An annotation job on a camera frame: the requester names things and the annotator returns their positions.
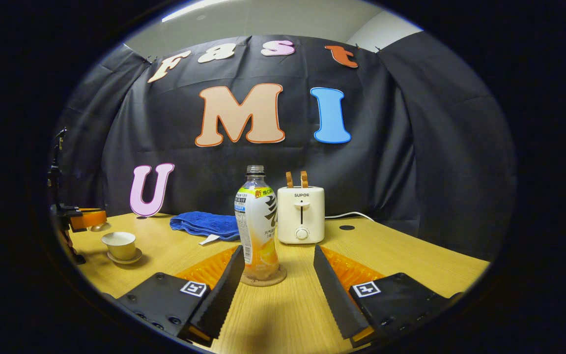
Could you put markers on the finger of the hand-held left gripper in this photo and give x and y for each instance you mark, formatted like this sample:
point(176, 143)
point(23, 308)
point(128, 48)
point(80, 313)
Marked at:
point(89, 219)

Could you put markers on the round brown coaster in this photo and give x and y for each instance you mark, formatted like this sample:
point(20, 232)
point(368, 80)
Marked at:
point(275, 280)

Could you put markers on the bread slice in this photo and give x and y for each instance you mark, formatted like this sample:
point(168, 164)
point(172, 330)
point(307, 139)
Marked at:
point(304, 179)
point(289, 180)

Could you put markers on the black backdrop cloth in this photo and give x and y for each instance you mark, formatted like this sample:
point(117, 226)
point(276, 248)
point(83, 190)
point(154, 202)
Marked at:
point(401, 147)

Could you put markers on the clear labelled water bottle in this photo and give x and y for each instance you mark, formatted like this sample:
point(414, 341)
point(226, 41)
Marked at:
point(258, 226)

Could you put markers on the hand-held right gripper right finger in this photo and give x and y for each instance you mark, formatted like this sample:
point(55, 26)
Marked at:
point(334, 295)

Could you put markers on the blue towel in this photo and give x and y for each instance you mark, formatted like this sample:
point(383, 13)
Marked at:
point(204, 223)

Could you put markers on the white saucer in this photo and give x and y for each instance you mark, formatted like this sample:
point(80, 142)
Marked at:
point(133, 259)

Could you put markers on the white teacup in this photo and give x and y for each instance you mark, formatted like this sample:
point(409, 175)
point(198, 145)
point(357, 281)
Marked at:
point(121, 246)

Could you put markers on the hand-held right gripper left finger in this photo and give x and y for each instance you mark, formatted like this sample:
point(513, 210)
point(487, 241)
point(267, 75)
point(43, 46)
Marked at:
point(221, 292)

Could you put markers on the white toaster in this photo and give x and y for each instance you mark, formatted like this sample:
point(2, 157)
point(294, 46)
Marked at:
point(300, 211)

